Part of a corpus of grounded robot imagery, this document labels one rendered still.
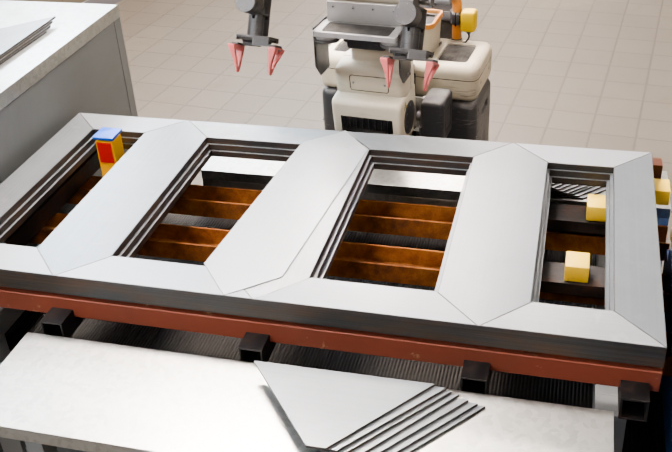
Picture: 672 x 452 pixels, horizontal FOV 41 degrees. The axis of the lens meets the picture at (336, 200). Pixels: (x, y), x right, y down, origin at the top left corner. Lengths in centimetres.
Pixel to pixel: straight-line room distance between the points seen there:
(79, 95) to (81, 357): 104
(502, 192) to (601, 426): 65
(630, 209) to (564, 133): 223
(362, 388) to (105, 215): 79
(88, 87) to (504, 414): 164
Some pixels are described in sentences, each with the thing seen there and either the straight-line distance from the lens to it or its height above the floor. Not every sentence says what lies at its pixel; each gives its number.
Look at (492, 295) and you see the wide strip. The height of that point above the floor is 86.
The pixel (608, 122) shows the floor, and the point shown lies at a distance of 445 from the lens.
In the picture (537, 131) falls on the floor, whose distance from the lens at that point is 433.
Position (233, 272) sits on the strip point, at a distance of 191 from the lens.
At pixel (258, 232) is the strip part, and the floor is 86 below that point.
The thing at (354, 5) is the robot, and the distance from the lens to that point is 264.
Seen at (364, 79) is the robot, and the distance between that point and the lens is 274.
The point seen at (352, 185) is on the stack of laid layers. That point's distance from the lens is 217.
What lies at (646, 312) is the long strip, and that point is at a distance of 182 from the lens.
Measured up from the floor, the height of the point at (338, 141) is 86.
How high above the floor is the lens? 196
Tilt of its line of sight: 31 degrees down
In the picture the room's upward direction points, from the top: 4 degrees counter-clockwise
